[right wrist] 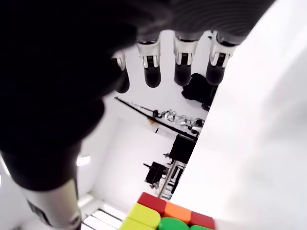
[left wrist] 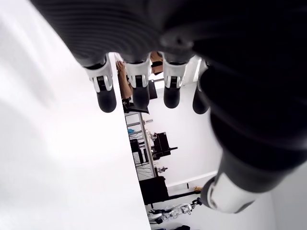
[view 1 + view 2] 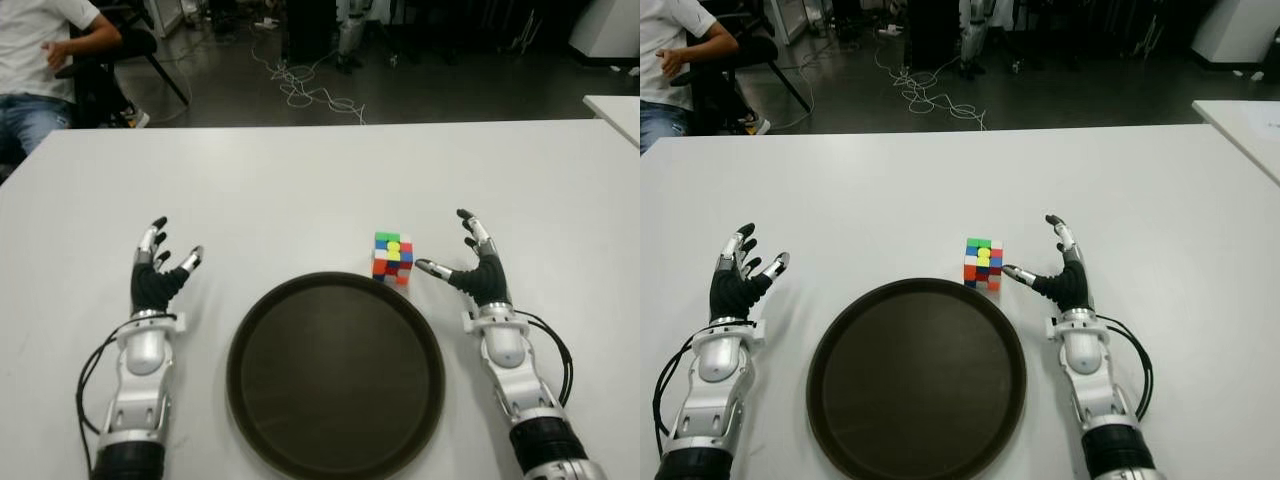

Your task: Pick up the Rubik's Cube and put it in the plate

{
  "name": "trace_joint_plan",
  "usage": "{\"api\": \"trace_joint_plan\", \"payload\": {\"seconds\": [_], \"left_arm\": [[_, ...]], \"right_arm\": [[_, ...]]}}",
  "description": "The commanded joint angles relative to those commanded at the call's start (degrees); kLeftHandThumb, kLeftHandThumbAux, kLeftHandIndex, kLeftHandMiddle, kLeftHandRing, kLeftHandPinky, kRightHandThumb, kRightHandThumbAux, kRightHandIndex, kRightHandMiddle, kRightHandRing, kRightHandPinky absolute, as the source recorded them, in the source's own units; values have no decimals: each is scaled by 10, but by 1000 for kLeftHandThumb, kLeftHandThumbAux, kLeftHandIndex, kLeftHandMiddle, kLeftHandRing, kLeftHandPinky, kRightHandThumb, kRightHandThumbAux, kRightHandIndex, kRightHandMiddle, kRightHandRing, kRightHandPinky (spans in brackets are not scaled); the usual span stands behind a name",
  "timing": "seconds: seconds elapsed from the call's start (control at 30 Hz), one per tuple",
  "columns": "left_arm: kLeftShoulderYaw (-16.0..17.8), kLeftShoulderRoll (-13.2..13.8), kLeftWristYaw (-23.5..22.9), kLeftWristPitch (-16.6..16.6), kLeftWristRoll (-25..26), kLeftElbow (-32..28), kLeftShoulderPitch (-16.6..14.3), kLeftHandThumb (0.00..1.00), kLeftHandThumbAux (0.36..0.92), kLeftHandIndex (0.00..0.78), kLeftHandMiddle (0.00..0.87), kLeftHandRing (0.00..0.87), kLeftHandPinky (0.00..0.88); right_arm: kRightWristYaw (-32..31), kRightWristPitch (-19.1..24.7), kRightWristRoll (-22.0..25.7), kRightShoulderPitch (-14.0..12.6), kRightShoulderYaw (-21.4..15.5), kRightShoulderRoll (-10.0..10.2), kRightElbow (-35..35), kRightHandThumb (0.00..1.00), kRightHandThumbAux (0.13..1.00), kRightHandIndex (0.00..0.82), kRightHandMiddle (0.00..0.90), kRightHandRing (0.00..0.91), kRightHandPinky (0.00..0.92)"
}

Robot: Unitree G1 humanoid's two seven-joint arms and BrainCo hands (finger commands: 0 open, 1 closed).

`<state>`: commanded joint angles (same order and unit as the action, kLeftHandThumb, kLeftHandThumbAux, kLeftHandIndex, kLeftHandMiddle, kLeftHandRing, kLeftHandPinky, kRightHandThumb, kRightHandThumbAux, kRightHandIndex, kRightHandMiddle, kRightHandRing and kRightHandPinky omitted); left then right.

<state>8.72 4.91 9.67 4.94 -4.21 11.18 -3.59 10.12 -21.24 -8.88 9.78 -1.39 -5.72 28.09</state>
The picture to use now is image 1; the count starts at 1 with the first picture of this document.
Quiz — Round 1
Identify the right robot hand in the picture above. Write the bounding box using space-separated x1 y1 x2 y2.
0 0 275 228

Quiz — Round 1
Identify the multicoloured Rubik's cube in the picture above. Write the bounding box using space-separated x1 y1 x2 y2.
119 191 215 230

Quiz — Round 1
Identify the long black rod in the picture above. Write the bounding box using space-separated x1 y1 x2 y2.
114 96 200 140

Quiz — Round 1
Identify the black bag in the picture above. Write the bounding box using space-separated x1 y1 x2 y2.
181 72 218 106

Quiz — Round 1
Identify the black square box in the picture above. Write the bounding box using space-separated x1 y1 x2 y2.
169 133 199 165

